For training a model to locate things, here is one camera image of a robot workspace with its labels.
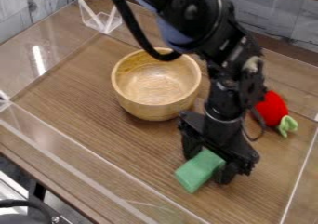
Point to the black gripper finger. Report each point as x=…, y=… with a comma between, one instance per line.
x=192, y=143
x=225, y=173

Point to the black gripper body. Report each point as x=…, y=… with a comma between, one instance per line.
x=223, y=137

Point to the green rectangular block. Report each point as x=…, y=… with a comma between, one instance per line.
x=197, y=170

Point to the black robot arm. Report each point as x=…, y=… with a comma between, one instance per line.
x=200, y=27

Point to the brown wooden bowl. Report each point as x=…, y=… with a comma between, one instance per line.
x=155, y=89

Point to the red plush strawberry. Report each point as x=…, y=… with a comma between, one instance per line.
x=273, y=111

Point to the clear acrylic tray walls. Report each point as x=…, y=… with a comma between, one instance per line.
x=106, y=162

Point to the black table leg bracket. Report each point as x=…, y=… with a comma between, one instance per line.
x=58, y=212

